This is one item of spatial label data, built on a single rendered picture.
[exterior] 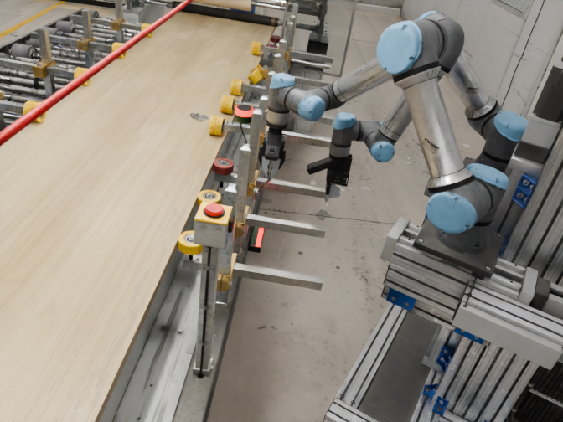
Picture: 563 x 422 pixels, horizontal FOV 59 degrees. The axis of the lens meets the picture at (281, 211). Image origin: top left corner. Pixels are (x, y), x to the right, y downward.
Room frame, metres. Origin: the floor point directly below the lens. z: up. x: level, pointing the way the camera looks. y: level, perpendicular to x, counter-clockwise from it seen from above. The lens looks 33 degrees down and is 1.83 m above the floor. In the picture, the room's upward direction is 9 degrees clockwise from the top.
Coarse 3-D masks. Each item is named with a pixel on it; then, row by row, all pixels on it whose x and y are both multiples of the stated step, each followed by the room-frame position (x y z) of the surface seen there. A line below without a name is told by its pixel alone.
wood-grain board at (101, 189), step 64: (128, 64) 2.61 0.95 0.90; (192, 64) 2.78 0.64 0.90; (256, 64) 2.98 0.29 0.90; (64, 128) 1.76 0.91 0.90; (128, 128) 1.85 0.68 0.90; (192, 128) 1.95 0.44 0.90; (0, 192) 1.27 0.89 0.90; (64, 192) 1.32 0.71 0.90; (128, 192) 1.38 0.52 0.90; (192, 192) 1.45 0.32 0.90; (0, 256) 0.98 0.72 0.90; (64, 256) 1.02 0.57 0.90; (128, 256) 1.06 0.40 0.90; (0, 320) 0.77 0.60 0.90; (64, 320) 0.80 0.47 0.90; (128, 320) 0.83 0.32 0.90; (0, 384) 0.61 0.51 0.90; (64, 384) 0.63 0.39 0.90
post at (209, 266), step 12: (216, 252) 0.86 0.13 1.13; (204, 264) 0.86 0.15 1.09; (216, 264) 0.86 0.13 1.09; (204, 276) 0.86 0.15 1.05; (216, 276) 0.88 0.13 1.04; (204, 288) 0.86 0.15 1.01; (216, 288) 0.90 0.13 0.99; (204, 300) 0.86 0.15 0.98; (204, 312) 0.86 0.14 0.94; (204, 324) 0.86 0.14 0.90; (204, 336) 0.86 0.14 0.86; (204, 348) 0.86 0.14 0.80; (204, 360) 0.86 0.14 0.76; (204, 372) 0.86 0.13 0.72
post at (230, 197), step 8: (232, 184) 1.15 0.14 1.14; (232, 192) 1.12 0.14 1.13; (224, 200) 1.12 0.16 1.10; (232, 200) 1.12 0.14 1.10; (232, 208) 1.12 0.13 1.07; (232, 232) 1.12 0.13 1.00; (232, 240) 1.13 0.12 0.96; (232, 248) 1.15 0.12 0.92; (224, 256) 1.12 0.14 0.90; (224, 264) 1.12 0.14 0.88; (224, 272) 1.12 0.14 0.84; (216, 296) 1.12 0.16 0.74; (224, 296) 1.12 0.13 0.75
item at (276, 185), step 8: (216, 176) 1.67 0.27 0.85; (224, 176) 1.67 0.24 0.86; (232, 176) 1.67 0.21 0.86; (256, 184) 1.67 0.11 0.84; (272, 184) 1.67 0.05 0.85; (280, 184) 1.67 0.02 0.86; (288, 184) 1.68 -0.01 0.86; (296, 184) 1.69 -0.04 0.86; (288, 192) 1.67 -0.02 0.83; (296, 192) 1.67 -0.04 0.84; (304, 192) 1.67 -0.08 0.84; (312, 192) 1.67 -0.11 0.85; (320, 192) 1.67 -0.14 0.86
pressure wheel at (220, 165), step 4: (216, 160) 1.69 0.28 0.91; (220, 160) 1.70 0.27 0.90; (224, 160) 1.71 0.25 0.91; (228, 160) 1.71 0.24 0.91; (216, 164) 1.66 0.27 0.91; (220, 164) 1.67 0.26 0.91; (224, 164) 1.67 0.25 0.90; (228, 164) 1.68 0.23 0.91; (232, 164) 1.68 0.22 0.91; (216, 168) 1.65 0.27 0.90; (220, 168) 1.64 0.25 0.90; (224, 168) 1.64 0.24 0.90; (228, 168) 1.65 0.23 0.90; (232, 168) 1.67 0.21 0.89; (216, 172) 1.65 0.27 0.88; (220, 172) 1.64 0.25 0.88; (224, 172) 1.64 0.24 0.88; (228, 172) 1.65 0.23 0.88; (220, 184) 1.68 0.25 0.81
